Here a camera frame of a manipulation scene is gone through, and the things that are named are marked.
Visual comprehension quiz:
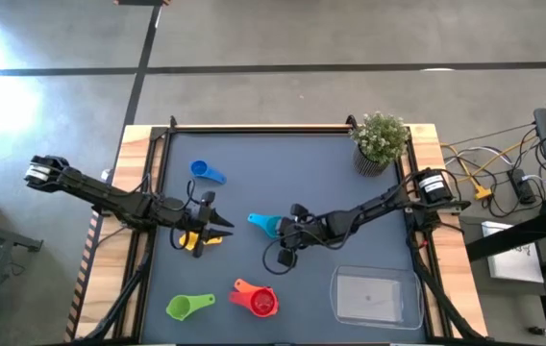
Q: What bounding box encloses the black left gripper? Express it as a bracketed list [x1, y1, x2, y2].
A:
[186, 190, 236, 260]

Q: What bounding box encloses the grey metal stand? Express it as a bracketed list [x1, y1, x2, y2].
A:
[0, 215, 44, 346]

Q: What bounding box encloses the white paper sheet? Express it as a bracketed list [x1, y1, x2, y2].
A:
[481, 219, 546, 284]

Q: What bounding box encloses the flowering plant in striped pot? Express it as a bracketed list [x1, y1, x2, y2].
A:
[348, 111, 411, 178]

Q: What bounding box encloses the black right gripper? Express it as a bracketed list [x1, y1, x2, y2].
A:
[276, 203, 325, 269]

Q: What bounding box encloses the black power strip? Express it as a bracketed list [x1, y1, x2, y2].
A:
[507, 167, 538, 206]

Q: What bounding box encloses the red measuring cup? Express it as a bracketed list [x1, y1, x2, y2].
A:
[228, 286, 280, 319]

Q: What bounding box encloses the teal measuring cup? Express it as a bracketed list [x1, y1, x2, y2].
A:
[246, 212, 284, 240]

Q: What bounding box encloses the green measuring cup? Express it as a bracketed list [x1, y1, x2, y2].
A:
[165, 293, 217, 322]

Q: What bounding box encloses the yellow black hazard tape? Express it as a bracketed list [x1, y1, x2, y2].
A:
[63, 210, 104, 343]

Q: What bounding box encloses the yellow measuring cup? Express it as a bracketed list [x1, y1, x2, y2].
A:
[178, 230, 224, 253]

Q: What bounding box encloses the yellow power cable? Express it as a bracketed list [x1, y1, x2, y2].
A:
[440, 136, 541, 202]

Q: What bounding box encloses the orange measuring cup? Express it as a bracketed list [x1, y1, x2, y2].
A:
[233, 278, 261, 295]

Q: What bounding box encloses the blue measuring cup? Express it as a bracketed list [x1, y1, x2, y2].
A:
[189, 160, 229, 186]

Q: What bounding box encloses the clear plastic basket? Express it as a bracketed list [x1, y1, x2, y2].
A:
[329, 264, 426, 332]

